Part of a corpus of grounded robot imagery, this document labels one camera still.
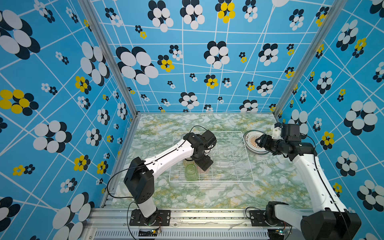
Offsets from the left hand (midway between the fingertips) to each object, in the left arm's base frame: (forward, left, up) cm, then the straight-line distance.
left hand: (203, 161), depth 81 cm
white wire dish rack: (+5, -18, -12) cm, 22 cm away
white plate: (+22, -33, -9) cm, 41 cm away
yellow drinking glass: (-4, +8, +9) cm, 12 cm away
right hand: (+7, -31, +8) cm, 33 cm away
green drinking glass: (-5, +6, -4) cm, 9 cm away
